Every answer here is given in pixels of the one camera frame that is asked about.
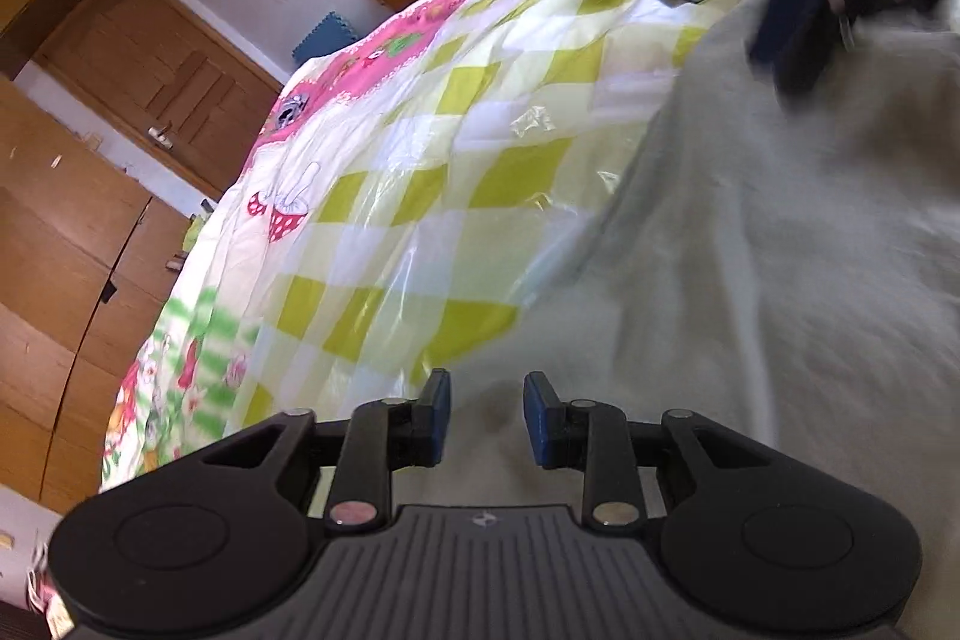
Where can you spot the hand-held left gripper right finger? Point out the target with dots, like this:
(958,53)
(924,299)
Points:
(540,419)

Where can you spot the brown wooden wardrobe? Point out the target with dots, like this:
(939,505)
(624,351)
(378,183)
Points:
(60,272)

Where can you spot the grey pants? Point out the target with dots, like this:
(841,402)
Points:
(750,272)

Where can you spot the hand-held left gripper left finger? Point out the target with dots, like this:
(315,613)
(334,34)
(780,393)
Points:
(433,419)

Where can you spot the brown wooden door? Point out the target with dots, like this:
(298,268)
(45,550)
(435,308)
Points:
(165,63)

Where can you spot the blue foam mat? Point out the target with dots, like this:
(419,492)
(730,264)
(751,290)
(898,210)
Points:
(326,40)

